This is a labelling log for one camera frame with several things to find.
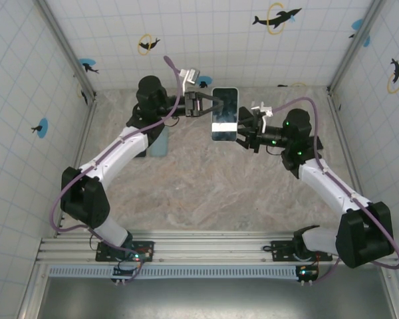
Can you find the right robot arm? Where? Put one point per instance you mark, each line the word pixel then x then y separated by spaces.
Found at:
pixel 362 242

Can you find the aluminium corner post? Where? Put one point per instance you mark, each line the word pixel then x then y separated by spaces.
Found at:
pixel 360 36
pixel 62 36

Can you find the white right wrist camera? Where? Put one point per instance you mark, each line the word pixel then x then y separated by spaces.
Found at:
pixel 264 109

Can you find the small controller circuit board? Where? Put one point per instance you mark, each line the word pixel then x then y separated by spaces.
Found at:
pixel 307 273
pixel 123 272

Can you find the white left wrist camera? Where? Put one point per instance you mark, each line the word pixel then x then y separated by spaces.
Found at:
pixel 193 75

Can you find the pale mint phone case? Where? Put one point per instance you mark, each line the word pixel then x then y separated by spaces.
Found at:
pixel 226 87
pixel 161 149

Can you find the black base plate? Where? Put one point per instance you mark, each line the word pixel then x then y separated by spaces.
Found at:
pixel 101 256
pixel 279 249

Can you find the aluminium side rail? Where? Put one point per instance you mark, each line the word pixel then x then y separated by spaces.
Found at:
pixel 84 139
pixel 342 133

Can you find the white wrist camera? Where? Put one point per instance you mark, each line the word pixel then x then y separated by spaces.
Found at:
pixel 264 109
pixel 193 75

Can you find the dark grey metal panel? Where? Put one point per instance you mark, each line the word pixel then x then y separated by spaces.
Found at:
pixel 203 299

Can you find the wide aluminium base rail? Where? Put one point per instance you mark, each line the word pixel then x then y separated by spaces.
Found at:
pixel 203 246

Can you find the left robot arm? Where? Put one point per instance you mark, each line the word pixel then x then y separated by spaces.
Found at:
pixel 119 159

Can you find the plain blue blob decal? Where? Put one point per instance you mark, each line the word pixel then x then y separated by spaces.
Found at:
pixel 356 24

